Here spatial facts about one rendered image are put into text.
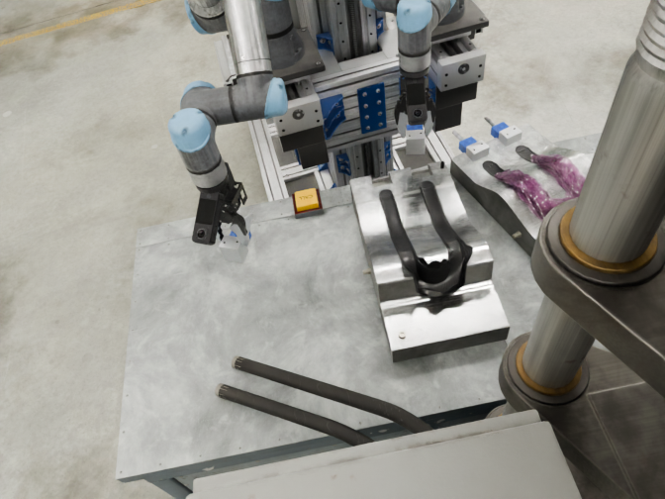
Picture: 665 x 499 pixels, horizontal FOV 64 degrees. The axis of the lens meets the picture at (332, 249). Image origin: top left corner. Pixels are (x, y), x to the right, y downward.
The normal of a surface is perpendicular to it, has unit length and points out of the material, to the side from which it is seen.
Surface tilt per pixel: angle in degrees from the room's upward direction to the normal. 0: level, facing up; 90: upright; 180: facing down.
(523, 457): 0
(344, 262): 0
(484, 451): 0
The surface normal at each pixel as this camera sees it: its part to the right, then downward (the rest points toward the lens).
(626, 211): -0.39, 0.76
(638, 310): -0.13, -0.60
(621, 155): -0.83, 0.51
